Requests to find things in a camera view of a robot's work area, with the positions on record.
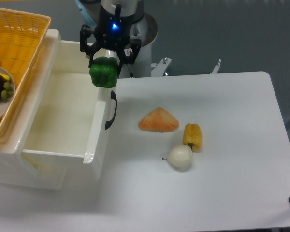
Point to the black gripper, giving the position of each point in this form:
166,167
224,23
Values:
112,33

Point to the green toy pepper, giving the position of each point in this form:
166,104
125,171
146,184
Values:
104,72

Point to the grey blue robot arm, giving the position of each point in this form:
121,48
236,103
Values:
90,12

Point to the white upper drawer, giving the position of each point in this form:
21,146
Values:
68,128

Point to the yellow toy pepper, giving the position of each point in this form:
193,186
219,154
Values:
193,136

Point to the white drawer cabinet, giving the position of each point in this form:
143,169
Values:
25,168

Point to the orange triangular sandwich toy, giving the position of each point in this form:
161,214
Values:
158,120

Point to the yellow woven basket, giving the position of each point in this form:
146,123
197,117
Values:
21,36

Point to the green toy grapes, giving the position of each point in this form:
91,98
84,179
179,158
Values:
8,91

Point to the yellow toy fruit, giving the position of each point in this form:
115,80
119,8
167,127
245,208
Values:
5,76

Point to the white toy pear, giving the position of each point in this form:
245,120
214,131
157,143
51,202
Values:
179,158

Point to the black drawer handle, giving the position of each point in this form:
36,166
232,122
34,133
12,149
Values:
113,111

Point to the white table bracket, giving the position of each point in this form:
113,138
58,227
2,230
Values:
217,67

